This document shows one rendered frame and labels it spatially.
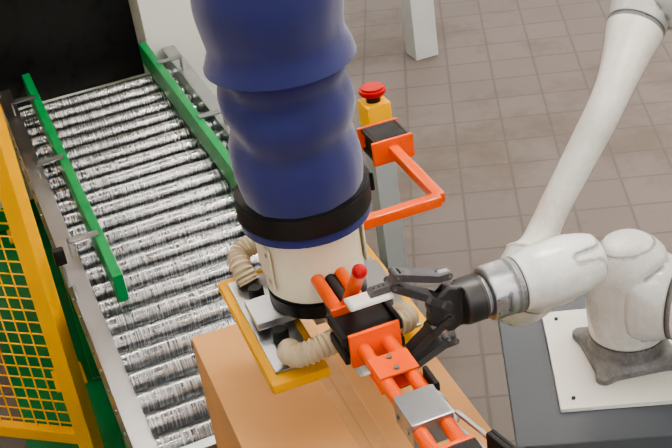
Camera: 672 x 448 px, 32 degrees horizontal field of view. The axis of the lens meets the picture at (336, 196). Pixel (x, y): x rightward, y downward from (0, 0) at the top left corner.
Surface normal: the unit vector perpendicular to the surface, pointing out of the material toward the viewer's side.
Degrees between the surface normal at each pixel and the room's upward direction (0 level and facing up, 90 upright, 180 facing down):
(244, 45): 101
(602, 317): 91
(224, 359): 0
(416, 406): 0
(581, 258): 47
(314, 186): 81
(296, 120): 68
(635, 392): 0
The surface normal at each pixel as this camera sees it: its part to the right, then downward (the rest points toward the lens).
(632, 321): -0.47, 0.51
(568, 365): -0.14, -0.86
